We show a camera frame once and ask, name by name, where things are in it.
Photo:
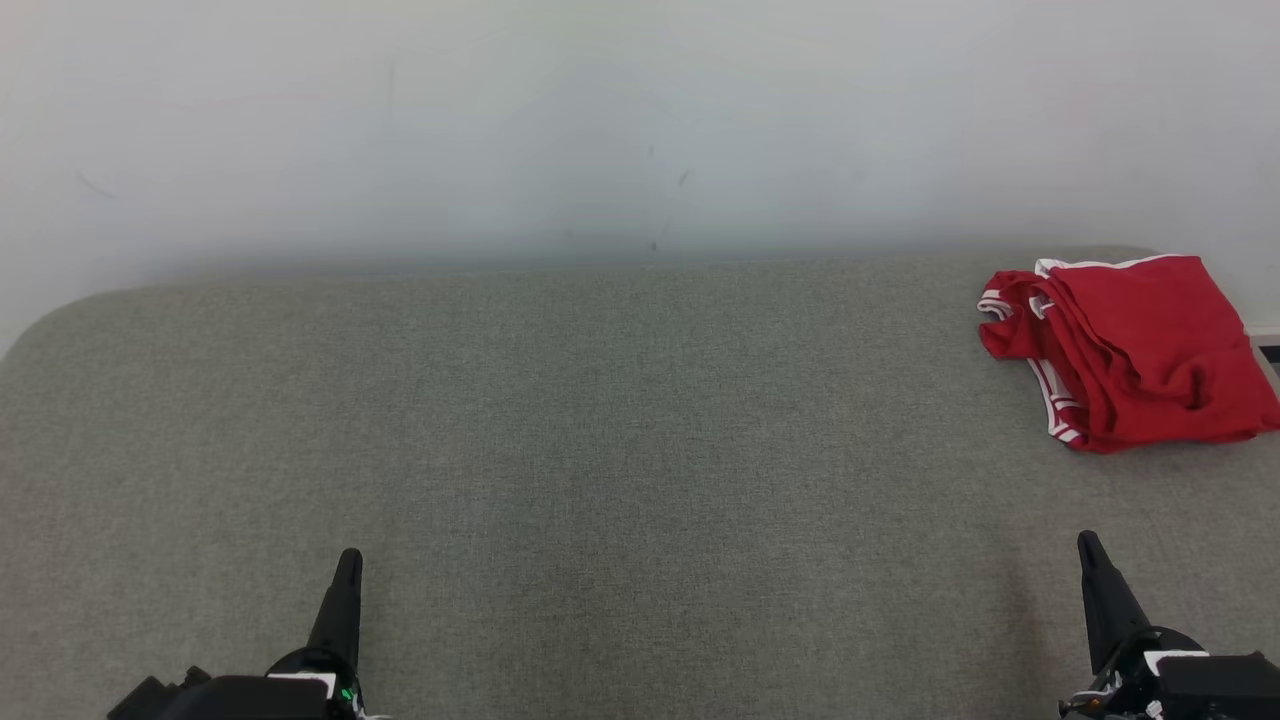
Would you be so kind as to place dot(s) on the red shorts with white stripe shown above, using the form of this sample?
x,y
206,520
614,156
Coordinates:
x,y
1160,330

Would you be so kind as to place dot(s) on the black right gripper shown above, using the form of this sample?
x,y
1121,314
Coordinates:
x,y
1125,690

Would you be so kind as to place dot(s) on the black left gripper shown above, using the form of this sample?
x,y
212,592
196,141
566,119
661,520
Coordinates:
x,y
250,700

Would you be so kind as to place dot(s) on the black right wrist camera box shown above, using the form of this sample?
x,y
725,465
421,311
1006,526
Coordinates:
x,y
1220,690

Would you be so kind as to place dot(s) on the red basketball jersey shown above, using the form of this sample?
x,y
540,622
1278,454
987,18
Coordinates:
x,y
1015,335

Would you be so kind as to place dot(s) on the white wall baseboard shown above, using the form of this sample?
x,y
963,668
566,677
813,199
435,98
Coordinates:
x,y
1264,332

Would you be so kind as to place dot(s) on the black skirting strip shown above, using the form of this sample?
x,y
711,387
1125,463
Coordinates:
x,y
1270,354

